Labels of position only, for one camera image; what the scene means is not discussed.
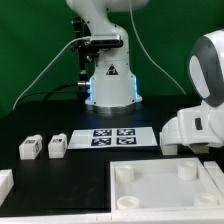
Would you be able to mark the white square tabletop part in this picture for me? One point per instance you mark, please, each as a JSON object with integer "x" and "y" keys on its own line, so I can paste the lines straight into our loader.
{"x": 163, "y": 184}

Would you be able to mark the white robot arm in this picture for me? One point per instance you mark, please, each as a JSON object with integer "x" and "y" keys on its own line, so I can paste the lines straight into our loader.
{"x": 113, "y": 86}

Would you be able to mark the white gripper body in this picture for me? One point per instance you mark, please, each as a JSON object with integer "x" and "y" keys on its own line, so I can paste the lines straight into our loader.
{"x": 197, "y": 125}

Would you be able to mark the white sheet with AprilTags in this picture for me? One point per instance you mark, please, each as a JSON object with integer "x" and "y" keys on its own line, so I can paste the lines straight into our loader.
{"x": 112, "y": 137}

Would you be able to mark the grey camera on base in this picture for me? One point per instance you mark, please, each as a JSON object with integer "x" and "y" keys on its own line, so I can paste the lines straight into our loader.
{"x": 109, "y": 41}

